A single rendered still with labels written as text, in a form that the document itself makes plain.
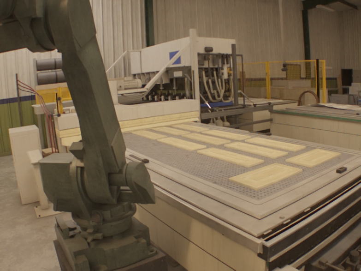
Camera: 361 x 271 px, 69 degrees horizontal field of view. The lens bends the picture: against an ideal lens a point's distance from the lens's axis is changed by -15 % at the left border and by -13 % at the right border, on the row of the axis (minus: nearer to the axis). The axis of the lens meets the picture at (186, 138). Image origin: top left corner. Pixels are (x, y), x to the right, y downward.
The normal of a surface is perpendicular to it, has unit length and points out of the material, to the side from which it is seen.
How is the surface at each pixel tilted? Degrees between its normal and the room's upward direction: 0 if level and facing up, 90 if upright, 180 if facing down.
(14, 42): 115
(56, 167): 90
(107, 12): 90
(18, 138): 90
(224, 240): 90
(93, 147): 101
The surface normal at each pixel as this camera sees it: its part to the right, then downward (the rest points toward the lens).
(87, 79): -0.09, 0.62
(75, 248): 0.37, -0.60
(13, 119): 0.56, 0.14
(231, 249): -0.83, 0.15
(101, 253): -0.17, 0.21
